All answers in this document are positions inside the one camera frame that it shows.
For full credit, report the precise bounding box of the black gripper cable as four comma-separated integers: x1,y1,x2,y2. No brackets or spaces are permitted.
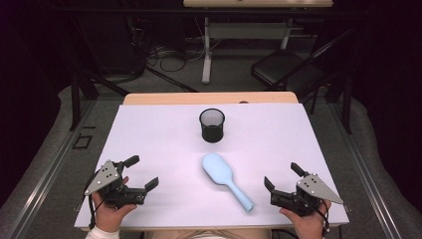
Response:
84,170,105,231
313,198,332,238

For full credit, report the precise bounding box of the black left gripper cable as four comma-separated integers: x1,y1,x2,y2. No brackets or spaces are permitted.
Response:
84,170,105,231

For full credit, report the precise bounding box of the person's left hand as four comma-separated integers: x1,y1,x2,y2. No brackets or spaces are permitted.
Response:
92,175,138,233

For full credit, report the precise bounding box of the dark curtain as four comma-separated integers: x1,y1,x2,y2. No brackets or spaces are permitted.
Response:
351,0,422,213
0,0,64,208

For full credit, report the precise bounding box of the white-legged wooden desk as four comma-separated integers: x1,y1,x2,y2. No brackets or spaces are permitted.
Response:
182,0,334,85

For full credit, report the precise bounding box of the wooden table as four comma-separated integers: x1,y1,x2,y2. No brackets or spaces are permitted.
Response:
80,92,344,232

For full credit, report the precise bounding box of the metal floor rail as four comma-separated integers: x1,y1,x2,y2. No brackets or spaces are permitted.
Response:
4,99,98,239
326,103,404,239

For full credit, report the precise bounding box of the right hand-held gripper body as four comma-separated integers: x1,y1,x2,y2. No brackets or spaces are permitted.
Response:
270,171,344,217

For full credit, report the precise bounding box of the black folding chair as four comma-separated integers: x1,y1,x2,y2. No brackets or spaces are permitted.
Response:
250,49,327,93

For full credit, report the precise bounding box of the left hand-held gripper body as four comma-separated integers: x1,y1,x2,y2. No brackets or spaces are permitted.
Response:
84,159,147,209

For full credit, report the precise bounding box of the black floor outlet frame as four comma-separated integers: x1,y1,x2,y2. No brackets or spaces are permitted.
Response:
72,132,94,150

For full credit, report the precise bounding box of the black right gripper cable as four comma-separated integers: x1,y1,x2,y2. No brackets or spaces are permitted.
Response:
313,198,332,238

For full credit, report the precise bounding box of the black metal crossbar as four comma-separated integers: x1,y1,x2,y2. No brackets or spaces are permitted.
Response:
49,6,369,18

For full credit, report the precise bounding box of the light blue hairbrush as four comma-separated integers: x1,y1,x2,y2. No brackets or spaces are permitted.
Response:
201,152,256,213

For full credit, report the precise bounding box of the black cable loop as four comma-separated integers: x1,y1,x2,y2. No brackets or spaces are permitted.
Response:
158,53,187,73

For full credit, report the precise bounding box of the white cable bundle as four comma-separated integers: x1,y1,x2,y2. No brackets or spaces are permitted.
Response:
183,18,213,63

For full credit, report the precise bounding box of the person's right hand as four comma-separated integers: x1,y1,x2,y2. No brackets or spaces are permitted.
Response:
279,198,332,239

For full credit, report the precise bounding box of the black mesh pen holder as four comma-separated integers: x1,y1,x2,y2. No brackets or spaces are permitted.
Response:
198,108,226,143

